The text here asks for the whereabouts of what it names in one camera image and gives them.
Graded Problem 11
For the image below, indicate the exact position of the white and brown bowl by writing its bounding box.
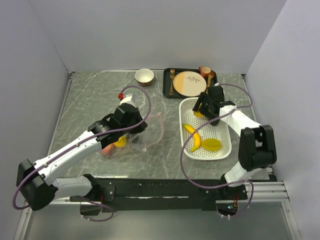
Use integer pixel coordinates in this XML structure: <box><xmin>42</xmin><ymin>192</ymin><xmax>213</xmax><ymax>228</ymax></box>
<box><xmin>134</xmin><ymin>68</ymin><xmax>155</xmax><ymax>87</ymax></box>

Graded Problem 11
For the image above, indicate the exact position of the black serving tray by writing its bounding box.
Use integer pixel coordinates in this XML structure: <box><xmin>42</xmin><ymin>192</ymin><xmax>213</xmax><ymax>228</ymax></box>
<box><xmin>162</xmin><ymin>68</ymin><xmax>218</xmax><ymax>99</ymax></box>

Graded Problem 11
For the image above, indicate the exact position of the cream and orange plate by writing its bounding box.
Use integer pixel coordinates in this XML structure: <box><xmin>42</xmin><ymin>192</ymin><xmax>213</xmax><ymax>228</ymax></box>
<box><xmin>173</xmin><ymin>71</ymin><xmax>207</xmax><ymax>97</ymax></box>

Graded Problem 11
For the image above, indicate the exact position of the gold fork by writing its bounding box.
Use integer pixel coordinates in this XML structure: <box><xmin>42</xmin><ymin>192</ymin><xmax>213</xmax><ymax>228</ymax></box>
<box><xmin>169</xmin><ymin>68</ymin><xmax>175</xmax><ymax>96</ymax></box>

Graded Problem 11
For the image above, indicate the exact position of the small orange cup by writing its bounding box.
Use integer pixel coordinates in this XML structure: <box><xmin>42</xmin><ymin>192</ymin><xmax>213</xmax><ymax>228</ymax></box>
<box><xmin>198</xmin><ymin>66</ymin><xmax>212</xmax><ymax>78</ymax></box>

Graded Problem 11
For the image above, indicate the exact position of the gold spoon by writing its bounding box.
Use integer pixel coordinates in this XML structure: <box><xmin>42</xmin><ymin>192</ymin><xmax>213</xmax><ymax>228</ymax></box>
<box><xmin>205</xmin><ymin>70</ymin><xmax>216</xmax><ymax>94</ymax></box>

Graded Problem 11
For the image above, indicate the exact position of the aluminium mounting rail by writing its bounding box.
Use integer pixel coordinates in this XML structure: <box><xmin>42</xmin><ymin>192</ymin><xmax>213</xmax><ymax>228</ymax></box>
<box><xmin>49</xmin><ymin>182</ymin><xmax>290</xmax><ymax>205</ymax></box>

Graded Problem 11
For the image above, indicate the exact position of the yellow banana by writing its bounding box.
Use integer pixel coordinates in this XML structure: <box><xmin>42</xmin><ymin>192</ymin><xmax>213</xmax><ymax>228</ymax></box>
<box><xmin>182</xmin><ymin>123</ymin><xmax>201</xmax><ymax>152</ymax></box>

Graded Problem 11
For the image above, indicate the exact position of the white perforated plastic basket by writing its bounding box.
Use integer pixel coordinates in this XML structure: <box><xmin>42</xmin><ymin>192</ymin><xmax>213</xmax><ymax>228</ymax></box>
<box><xmin>179</xmin><ymin>97</ymin><xmax>232</xmax><ymax>161</ymax></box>

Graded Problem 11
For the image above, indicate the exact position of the yellow lemon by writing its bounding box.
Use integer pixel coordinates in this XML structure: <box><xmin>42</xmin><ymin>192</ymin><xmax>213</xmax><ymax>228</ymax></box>
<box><xmin>113</xmin><ymin>135</ymin><xmax>127</xmax><ymax>148</ymax></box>

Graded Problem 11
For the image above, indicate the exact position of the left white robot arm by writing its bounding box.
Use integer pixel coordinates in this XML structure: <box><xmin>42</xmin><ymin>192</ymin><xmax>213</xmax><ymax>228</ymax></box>
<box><xmin>16</xmin><ymin>103</ymin><xmax>148</xmax><ymax>211</ymax></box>

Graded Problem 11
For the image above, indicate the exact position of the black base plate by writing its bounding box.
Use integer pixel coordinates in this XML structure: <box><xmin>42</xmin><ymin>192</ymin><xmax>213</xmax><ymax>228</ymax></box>
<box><xmin>49</xmin><ymin>176</ymin><xmax>253</xmax><ymax>216</ymax></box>

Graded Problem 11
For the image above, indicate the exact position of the yellow star fruit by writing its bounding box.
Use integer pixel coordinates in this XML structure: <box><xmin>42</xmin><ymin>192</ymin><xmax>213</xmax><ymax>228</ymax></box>
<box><xmin>201</xmin><ymin>138</ymin><xmax>222</xmax><ymax>152</ymax></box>

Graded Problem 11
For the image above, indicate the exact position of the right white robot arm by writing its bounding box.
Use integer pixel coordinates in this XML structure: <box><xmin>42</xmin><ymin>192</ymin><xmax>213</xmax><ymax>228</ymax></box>
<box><xmin>193</xmin><ymin>85</ymin><xmax>277</xmax><ymax>199</ymax></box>

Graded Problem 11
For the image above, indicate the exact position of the clear zip top bag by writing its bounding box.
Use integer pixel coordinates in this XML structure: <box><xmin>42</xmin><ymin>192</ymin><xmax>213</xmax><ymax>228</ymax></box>
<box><xmin>116</xmin><ymin>112</ymin><xmax>164</xmax><ymax>153</ymax></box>

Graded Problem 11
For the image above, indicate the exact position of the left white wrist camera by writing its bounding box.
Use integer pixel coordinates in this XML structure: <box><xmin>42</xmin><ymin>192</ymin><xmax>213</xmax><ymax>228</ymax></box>
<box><xmin>118</xmin><ymin>92</ymin><xmax>136</xmax><ymax>107</ymax></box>

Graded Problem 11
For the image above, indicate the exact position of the round yellow orange fruit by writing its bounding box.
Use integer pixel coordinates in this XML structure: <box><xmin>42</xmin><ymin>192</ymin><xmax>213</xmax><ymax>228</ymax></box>
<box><xmin>193</xmin><ymin>111</ymin><xmax>204</xmax><ymax>118</ymax></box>

